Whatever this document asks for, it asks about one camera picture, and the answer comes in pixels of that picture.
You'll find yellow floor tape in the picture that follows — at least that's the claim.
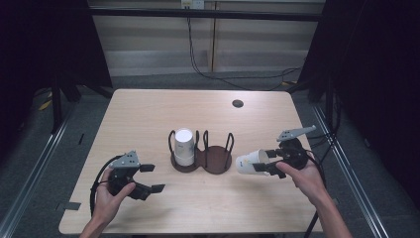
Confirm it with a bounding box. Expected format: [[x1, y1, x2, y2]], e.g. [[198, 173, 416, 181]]
[[38, 92, 53, 112]]

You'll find metal floor rail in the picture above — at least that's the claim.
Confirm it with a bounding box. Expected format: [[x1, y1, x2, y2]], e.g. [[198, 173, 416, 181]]
[[0, 104, 77, 238], [311, 103, 391, 238]]

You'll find stack of white paper cups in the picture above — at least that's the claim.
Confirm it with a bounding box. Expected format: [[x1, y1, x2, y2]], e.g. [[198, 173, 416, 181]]
[[173, 128, 195, 168]]

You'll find black floor cables bundle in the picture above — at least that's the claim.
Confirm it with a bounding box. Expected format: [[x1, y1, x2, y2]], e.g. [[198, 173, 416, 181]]
[[306, 88, 343, 164]]

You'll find black horizontal metal bar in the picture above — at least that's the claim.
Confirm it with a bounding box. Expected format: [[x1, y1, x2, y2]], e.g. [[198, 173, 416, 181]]
[[88, 7, 323, 23]]

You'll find dark brown wire cup holder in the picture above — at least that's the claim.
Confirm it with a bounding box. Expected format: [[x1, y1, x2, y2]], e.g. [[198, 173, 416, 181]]
[[167, 129, 235, 176]]

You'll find long black wall cable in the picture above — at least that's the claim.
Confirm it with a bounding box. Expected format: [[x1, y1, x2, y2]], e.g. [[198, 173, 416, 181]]
[[186, 16, 303, 92]]

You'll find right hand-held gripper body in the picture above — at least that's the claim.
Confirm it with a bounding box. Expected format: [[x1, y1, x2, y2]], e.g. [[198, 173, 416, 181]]
[[276, 124, 317, 171]]

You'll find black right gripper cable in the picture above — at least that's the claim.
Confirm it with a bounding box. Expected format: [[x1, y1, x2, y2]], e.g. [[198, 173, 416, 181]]
[[303, 149, 329, 238]]

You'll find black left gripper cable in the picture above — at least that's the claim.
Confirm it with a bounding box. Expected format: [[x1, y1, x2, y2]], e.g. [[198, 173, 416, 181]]
[[89, 155, 124, 216]]

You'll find grey tape strip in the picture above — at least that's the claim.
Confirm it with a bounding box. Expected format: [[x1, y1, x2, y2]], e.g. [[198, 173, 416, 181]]
[[55, 201, 82, 212]]

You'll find person's right hand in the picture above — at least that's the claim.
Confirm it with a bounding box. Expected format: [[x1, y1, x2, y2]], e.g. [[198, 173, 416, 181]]
[[275, 158, 328, 203]]

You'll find person's left hand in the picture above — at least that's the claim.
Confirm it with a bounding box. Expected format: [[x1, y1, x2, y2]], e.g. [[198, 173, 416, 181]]
[[93, 170, 137, 221]]

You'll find black curtain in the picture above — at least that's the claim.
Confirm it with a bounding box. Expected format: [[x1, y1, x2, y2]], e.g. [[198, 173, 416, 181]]
[[0, 0, 113, 160], [298, 0, 420, 206]]

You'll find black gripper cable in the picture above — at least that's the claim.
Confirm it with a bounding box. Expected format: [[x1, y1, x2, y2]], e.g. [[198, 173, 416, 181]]
[[303, 149, 329, 238], [89, 155, 124, 216]]

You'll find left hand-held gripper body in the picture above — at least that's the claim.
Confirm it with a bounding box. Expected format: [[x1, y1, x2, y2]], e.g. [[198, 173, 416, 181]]
[[108, 150, 153, 201]]

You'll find black metal stand leg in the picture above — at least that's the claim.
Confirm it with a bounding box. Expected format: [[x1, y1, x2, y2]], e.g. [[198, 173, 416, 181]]
[[50, 73, 64, 134]]

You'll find white wall outlet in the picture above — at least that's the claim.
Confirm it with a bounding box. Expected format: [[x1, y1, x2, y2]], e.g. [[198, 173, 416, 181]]
[[180, 0, 206, 10]]

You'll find printed white paper cup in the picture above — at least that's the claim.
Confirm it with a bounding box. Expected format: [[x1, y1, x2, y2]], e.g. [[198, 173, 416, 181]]
[[235, 149, 270, 177]]

